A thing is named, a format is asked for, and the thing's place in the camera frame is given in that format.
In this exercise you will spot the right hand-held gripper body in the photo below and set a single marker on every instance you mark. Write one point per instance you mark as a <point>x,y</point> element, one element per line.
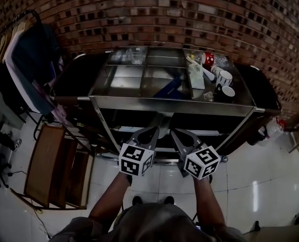
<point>202,162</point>

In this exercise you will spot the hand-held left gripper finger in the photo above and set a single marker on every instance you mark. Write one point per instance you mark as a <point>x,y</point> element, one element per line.
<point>153,140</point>
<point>141,131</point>

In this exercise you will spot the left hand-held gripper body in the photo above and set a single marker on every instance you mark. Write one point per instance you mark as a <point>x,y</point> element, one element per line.
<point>135,160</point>

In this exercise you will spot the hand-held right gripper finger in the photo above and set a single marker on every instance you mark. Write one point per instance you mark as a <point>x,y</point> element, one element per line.
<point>179,145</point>
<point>195,140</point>

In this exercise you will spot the steel serving trolley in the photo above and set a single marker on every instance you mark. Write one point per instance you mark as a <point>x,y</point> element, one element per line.
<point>164,105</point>

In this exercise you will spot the wooden cart table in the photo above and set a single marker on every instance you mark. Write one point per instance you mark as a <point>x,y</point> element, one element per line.
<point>46,165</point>

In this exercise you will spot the person's right forearm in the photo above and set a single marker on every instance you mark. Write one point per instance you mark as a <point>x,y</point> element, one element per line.
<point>209,203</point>

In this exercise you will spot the person's left forearm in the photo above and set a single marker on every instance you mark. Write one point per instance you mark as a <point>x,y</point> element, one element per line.
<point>109,198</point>

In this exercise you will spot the black rounded object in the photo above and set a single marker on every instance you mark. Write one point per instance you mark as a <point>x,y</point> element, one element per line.
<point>169,200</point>
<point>137,200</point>

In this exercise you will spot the crumpled clear wrapper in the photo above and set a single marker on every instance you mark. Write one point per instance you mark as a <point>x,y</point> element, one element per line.
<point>208,96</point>

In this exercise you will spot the blue flat item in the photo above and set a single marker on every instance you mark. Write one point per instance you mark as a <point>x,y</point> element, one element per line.
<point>169,87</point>

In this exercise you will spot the black mug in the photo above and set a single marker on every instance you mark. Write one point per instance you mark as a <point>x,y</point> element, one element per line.
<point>227,91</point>

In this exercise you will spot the black trash bin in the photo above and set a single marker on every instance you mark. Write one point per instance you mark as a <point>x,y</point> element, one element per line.
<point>257,136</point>

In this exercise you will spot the person's grey shirt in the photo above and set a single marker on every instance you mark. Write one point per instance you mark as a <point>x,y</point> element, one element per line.
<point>149,223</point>

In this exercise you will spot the white paper packets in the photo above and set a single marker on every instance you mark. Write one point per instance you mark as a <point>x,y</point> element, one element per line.
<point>195,74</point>

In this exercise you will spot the white striped mug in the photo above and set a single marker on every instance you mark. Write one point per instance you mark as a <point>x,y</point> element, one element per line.
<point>224,78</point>

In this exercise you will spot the white patterned cup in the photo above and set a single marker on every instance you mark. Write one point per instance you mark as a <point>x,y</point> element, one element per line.
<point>216,70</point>

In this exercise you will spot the clear glass cup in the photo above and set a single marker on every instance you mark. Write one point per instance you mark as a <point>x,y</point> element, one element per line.
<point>135,55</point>

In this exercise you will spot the white plastic bag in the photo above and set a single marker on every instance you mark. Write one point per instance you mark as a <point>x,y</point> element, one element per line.
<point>274,129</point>

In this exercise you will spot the red dotted mug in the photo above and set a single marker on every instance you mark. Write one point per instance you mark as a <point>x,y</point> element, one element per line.
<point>209,58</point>

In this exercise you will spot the clear plastic bottle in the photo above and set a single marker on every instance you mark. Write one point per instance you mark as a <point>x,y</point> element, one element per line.
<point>219,59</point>

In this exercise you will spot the purple cloth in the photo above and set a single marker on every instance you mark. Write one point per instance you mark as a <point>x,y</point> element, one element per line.
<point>56,107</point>

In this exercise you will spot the pale pink hanging shirt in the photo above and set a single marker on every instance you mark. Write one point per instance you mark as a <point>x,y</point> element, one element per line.
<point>18,72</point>

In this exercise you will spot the black hanging garment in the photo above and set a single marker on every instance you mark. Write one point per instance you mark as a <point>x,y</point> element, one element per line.
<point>5,89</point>

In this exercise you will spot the black clothes rack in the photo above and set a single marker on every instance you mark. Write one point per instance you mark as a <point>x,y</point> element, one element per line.
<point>37,15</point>

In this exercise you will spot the row of wooden hangers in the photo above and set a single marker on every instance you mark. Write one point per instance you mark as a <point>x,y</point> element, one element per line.
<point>3,44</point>

